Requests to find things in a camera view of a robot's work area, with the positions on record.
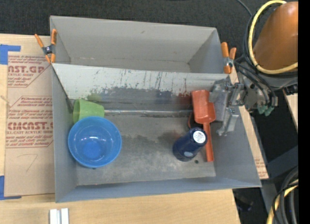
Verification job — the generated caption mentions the grey metal bin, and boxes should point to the grey metal bin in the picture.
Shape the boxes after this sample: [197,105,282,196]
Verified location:
[49,15,263,203]

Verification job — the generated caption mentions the orange plastic scoop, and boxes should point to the orange plastic scoop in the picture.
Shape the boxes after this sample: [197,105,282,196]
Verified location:
[191,89,216,163]

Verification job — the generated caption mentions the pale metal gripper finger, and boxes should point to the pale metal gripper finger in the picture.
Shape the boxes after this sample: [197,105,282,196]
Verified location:
[209,77,234,122]
[216,108,240,137]

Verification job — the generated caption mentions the blue plastic bowl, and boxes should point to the blue plastic bowl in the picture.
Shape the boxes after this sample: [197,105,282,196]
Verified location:
[67,116,123,169]

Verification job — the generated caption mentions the brown cardboard board, red print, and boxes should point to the brown cardboard board, red print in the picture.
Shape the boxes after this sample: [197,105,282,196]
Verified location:
[0,33,270,201]

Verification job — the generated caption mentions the green plastic cup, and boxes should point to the green plastic cup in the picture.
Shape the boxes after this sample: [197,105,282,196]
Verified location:
[72,98,106,125]

